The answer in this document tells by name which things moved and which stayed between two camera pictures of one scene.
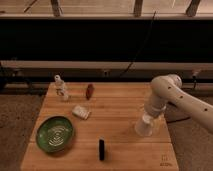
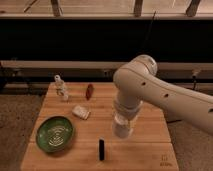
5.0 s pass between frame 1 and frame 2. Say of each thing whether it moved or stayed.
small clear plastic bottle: stayed
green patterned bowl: stayed
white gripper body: moved
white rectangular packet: stayed
